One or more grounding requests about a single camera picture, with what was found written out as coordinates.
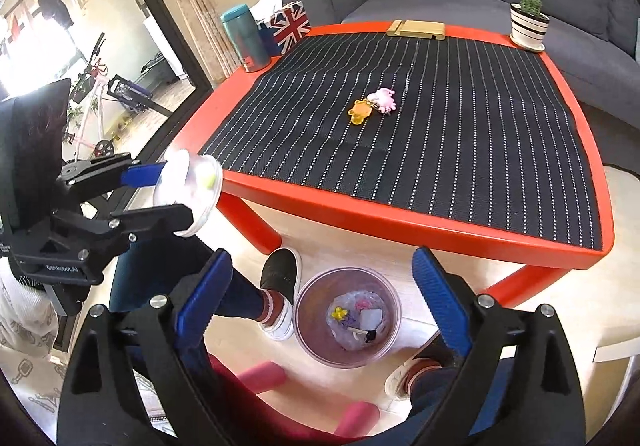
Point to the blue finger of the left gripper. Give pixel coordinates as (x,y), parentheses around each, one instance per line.
(148,223)
(142,175)

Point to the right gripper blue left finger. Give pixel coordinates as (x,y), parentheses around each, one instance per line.
(198,298)

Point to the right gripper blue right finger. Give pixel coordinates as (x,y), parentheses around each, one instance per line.
(444,295)

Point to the clear plastic dome lid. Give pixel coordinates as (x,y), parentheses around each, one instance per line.
(192,180)

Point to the white rectangular foam box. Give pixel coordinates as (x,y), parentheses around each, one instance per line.
(370,319)

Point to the yellow toy figure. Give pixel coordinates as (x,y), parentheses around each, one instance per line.
(339,314)

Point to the white right shoe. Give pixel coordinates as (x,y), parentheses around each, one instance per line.
(433,355)

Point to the bicycle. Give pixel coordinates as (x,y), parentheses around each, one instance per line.
(85,126)

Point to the black left shoe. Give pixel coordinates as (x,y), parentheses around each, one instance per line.
(279,284)

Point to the red square table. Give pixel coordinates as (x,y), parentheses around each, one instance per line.
(539,262)

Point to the teal thermos bottle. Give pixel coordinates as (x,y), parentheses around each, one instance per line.
(242,30)

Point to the black striped table mat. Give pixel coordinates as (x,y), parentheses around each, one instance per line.
(481,133)

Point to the union jack tissue box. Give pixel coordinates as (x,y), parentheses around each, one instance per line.
(280,26)

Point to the wooden phone stand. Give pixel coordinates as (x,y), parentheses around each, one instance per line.
(419,29)

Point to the potted cactus striped pot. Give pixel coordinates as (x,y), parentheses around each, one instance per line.
(529,25)

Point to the orange bear keychain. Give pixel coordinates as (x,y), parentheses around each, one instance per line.
(360,111)

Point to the pink pig keychain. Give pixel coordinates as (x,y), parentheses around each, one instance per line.
(383,100)

